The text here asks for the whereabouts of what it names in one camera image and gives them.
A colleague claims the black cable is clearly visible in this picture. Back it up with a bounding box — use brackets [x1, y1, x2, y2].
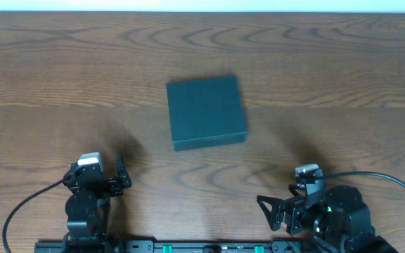
[314, 171, 405, 253]
[1, 179, 66, 253]

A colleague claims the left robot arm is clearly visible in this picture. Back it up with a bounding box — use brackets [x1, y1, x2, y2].
[63, 153, 131, 252]

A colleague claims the right black cable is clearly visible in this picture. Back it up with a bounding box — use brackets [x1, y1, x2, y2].
[314, 171, 405, 253]

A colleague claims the black gift box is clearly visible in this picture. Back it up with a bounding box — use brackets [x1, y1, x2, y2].
[166, 75, 248, 151]

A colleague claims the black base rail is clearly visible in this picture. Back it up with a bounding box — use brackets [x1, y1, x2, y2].
[34, 240, 309, 253]

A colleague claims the left black cable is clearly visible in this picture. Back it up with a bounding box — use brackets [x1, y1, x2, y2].
[1, 179, 66, 253]

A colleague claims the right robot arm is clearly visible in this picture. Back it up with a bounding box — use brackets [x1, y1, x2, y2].
[257, 175, 397, 253]

